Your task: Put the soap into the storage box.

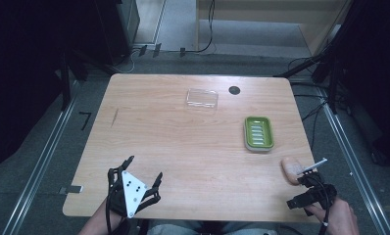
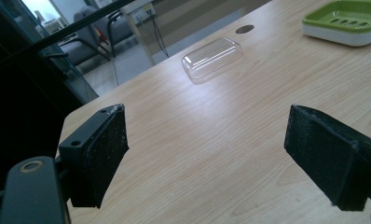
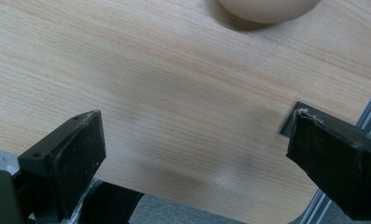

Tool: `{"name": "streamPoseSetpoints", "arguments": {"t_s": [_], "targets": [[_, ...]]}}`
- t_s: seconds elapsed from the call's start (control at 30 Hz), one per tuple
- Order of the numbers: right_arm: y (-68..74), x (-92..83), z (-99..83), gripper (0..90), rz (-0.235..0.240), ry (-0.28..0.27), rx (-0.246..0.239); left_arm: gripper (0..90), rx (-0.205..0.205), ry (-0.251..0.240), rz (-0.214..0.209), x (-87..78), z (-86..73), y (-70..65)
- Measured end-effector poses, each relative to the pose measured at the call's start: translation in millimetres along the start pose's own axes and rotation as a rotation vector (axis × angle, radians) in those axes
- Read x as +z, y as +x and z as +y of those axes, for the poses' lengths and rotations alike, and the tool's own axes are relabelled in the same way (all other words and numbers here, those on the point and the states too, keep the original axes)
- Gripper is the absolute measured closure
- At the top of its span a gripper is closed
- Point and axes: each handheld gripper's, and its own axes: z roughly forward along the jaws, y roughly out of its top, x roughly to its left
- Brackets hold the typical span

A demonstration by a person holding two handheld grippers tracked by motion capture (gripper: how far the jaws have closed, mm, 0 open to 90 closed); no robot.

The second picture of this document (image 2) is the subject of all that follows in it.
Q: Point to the black metal bar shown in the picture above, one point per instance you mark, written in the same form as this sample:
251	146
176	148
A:
71	28

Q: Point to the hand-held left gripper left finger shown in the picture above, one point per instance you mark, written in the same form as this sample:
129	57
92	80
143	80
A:
93	158

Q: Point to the clear plastic soap box lid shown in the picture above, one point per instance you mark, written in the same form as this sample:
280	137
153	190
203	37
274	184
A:
211	57

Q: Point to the grey armchair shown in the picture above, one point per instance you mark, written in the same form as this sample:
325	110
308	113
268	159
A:
90	34

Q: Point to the white cabinet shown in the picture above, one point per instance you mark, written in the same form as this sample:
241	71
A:
140	25

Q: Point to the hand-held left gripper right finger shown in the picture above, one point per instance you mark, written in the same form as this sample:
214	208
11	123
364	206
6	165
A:
326	149

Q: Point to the green and white soap dish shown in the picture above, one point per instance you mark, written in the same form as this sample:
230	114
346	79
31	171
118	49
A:
345	23

